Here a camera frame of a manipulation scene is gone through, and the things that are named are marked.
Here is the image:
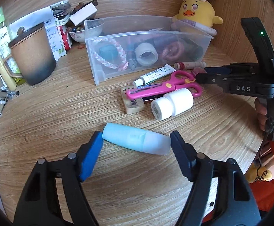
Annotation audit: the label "black round object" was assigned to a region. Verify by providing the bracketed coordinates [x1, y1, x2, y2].
[186, 42, 204, 61]

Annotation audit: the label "pink scissors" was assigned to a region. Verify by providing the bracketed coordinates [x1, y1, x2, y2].
[126, 70, 202, 99]

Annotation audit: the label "white pill bottle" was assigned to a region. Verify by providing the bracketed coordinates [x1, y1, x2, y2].
[151, 88, 194, 120]

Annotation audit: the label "pink rope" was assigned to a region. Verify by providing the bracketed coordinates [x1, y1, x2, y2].
[154, 36, 187, 63]

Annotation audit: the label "light blue foam tube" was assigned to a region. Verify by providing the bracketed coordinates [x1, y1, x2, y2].
[102, 123, 171, 156]

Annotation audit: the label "white bandage roll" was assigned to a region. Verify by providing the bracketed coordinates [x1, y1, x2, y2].
[135, 42, 158, 67]

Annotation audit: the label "pink white braided bracelet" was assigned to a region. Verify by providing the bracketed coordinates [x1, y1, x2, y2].
[92, 37, 130, 72]

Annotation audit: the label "pink blue pen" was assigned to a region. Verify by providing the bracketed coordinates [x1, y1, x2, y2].
[126, 37, 138, 71]

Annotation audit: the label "person's right hand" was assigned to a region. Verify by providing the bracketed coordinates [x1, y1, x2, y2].
[254, 98, 267, 131]

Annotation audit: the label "beige lip balm tube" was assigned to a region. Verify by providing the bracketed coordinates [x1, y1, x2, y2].
[174, 62, 206, 70]

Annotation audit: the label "yellow chick plush toy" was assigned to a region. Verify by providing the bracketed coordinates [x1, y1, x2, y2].
[174, 0, 223, 36]

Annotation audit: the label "white ointment tube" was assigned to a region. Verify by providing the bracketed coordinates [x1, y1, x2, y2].
[133, 64, 176, 87]

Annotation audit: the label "metal clip keys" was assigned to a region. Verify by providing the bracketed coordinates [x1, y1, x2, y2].
[0, 86, 20, 99]

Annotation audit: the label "brown ceramic lidded mug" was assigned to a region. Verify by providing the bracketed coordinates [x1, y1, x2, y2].
[4, 24, 56, 86]

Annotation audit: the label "clear plastic storage bin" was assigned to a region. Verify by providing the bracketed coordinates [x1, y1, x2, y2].
[84, 15, 213, 85]

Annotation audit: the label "green spray bottle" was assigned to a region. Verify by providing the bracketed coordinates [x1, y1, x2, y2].
[0, 7, 26, 85]

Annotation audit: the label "bowl of beads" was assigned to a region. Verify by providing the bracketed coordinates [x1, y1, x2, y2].
[68, 19, 104, 44]

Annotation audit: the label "white small box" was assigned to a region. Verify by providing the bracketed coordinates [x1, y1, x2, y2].
[69, 3, 98, 26]

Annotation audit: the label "stack of papers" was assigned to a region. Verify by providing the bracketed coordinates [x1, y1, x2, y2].
[0, 0, 86, 63]

